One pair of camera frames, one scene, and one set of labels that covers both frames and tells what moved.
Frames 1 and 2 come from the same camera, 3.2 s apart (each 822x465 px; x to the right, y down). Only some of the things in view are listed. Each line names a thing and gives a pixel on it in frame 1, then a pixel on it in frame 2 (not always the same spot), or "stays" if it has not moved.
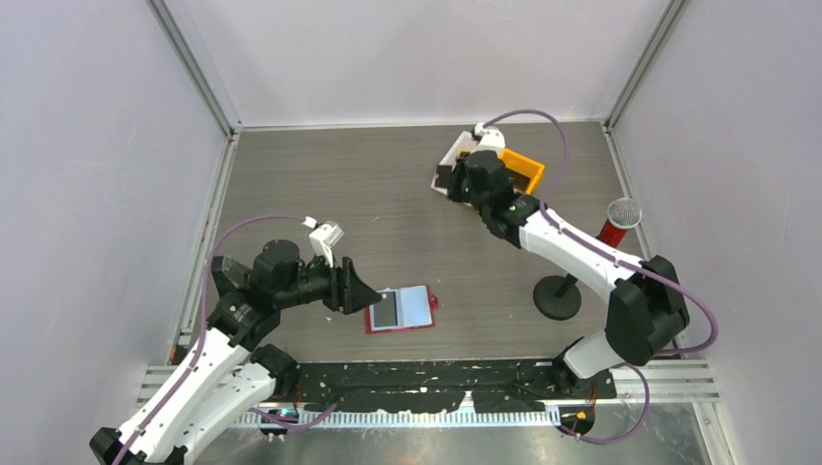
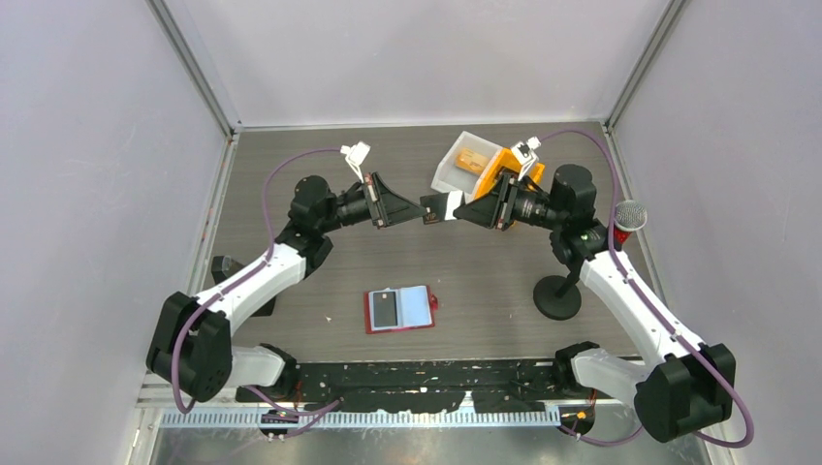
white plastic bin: (462, 144) stays
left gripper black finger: (357, 294) → (386, 206)
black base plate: (434, 386) stays
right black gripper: (455, 193) → (496, 208)
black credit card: (444, 178) → (435, 207)
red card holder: (401, 308) stays
